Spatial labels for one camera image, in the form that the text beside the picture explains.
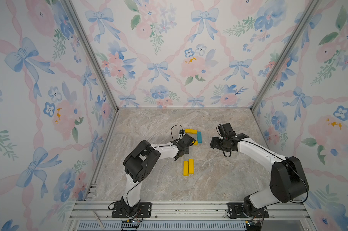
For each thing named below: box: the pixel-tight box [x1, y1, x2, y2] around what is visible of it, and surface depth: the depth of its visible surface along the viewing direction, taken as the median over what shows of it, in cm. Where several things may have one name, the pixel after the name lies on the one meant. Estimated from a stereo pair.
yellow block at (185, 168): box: [183, 160, 189, 177], surface depth 90 cm
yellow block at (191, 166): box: [188, 158, 195, 175], surface depth 90 cm
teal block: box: [197, 131, 203, 144], surface depth 105 cm
